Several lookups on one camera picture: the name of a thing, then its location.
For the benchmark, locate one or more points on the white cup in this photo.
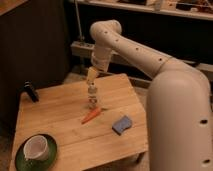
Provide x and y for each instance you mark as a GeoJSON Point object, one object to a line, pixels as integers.
{"type": "Point", "coordinates": [36, 148]}

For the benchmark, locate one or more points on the background shelf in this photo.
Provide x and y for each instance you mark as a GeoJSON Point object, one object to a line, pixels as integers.
{"type": "Point", "coordinates": [154, 6]}

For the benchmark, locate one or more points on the wooden table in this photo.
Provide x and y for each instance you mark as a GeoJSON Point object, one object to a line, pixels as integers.
{"type": "Point", "coordinates": [61, 109]}

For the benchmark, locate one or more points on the blue sponge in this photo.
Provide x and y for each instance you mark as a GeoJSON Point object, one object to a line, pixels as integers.
{"type": "Point", "coordinates": [122, 124]}

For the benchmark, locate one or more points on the green plate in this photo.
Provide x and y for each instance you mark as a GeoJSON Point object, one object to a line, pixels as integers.
{"type": "Point", "coordinates": [21, 164]}

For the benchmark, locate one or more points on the orange toy carrot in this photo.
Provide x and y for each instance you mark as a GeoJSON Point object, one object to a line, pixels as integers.
{"type": "Point", "coordinates": [92, 114]}

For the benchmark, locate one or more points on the black rectangular block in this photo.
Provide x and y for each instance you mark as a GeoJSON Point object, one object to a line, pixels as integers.
{"type": "Point", "coordinates": [30, 90]}

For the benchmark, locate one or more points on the metal beam with pole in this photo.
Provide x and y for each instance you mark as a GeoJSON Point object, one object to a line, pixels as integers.
{"type": "Point", "coordinates": [80, 48]}

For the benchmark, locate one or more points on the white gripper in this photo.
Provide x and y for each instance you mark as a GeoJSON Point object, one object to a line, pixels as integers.
{"type": "Point", "coordinates": [101, 57]}

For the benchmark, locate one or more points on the small clear plastic bottle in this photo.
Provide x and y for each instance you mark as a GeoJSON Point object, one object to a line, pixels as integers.
{"type": "Point", "coordinates": [92, 96]}

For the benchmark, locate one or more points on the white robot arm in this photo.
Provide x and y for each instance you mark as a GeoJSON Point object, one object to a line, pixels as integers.
{"type": "Point", "coordinates": [178, 107]}

